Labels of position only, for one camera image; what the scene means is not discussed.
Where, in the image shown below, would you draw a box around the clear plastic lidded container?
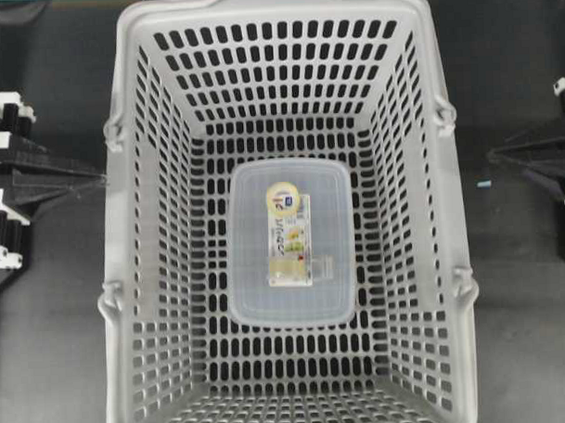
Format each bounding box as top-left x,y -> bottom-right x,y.
226,158 -> 356,329

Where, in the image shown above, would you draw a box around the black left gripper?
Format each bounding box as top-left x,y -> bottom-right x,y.
0,92 -> 106,292

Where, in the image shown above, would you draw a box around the packaged tape dispenser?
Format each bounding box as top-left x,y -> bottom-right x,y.
265,182 -> 334,288

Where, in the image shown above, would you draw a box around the grey plastic shopping basket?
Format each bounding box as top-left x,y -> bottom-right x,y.
98,0 -> 479,423

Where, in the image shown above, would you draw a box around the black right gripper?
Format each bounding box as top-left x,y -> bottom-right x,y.
487,76 -> 565,206

